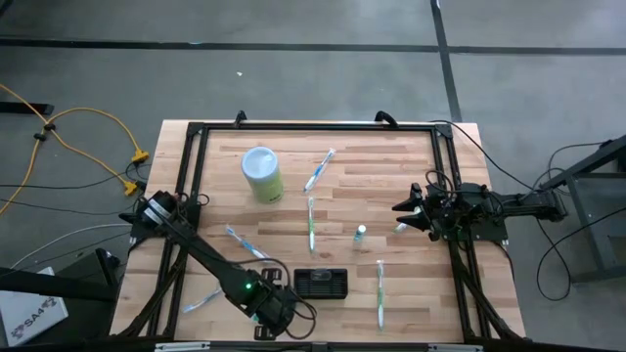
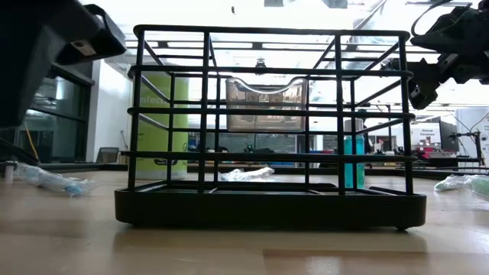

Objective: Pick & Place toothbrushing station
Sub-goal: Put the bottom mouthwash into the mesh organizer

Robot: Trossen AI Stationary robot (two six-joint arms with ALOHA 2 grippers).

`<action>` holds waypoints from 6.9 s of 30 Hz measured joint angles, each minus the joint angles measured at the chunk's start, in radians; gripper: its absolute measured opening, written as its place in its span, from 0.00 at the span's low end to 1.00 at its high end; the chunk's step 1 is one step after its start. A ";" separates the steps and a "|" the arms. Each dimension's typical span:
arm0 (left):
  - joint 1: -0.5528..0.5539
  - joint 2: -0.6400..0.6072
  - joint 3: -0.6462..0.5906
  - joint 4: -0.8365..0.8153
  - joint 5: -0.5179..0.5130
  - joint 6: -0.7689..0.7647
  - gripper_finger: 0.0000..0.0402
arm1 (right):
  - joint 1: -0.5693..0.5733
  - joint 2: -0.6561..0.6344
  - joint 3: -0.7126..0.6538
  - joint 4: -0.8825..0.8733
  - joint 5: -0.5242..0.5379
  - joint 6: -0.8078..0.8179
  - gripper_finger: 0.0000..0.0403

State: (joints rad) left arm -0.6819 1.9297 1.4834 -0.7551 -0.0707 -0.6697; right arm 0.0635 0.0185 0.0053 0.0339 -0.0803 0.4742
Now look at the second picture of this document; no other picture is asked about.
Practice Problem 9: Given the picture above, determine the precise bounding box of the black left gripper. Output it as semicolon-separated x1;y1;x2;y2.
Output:
0;0;128;128

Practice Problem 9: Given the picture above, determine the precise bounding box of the green white toothbrush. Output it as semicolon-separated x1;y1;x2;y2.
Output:
433;173;473;193
468;174;489;203

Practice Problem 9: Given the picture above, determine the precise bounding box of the blue white toothbrush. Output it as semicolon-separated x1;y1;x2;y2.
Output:
13;162;96;198
220;167;276;183

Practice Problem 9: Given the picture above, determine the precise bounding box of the blue mouthwash bottle white cap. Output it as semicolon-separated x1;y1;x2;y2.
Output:
342;118;367;189

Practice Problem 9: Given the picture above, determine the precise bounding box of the white board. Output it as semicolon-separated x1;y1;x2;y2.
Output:
456;106;489;173

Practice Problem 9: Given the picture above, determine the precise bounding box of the black computer monitor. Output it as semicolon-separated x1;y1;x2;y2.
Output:
438;120;461;154

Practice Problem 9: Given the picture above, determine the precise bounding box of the white printed sign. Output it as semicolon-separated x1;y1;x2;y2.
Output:
410;121;442;148

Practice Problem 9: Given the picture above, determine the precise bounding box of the red object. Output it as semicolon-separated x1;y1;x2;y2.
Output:
414;147;444;160

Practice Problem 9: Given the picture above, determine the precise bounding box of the gray office chair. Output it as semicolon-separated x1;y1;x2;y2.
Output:
95;147;120;164

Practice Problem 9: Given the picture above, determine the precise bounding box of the green wipes canister white lid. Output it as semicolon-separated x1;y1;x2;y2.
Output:
131;72;190;180

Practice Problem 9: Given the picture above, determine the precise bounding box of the black right camera cable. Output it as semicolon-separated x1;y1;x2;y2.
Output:
410;0;456;37

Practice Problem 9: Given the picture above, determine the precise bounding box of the black framed glass wall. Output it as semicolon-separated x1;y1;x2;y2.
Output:
0;63;96;166

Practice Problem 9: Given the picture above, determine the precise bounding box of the yellow power cable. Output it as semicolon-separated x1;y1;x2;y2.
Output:
23;121;40;162

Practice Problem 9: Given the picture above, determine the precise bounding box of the small white cylinder post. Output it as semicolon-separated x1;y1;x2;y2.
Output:
2;160;17;183

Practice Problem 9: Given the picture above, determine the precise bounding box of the black wire caddy rack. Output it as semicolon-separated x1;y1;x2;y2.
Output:
113;24;428;231

